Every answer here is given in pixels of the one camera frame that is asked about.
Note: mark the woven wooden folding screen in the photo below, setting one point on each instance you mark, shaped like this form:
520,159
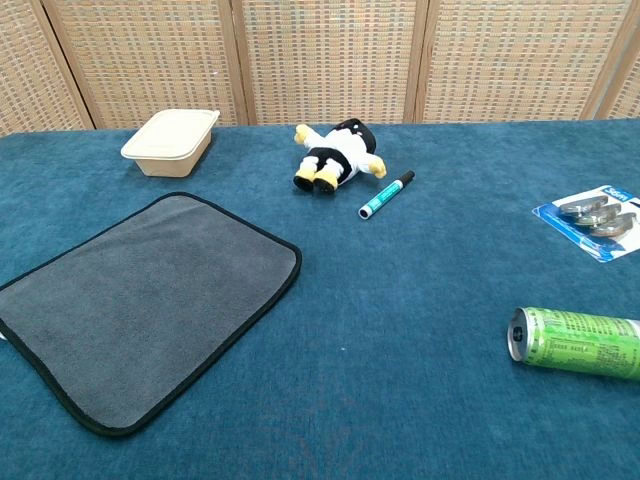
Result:
325,60

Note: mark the green drink can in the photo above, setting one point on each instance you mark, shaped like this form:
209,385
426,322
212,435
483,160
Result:
575,341

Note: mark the black white plush penguin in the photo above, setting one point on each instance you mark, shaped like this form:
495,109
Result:
347,150

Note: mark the blue felt table cover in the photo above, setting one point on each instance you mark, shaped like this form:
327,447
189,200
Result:
400,300

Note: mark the green marker with black cap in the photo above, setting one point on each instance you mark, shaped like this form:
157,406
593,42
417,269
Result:
385,196

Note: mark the beige lidded food container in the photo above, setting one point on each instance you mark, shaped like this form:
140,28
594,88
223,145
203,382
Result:
170,142

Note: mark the grey and green cloth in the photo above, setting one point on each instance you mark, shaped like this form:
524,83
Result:
150,300

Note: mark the blue blister pack of clips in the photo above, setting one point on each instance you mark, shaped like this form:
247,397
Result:
550,213

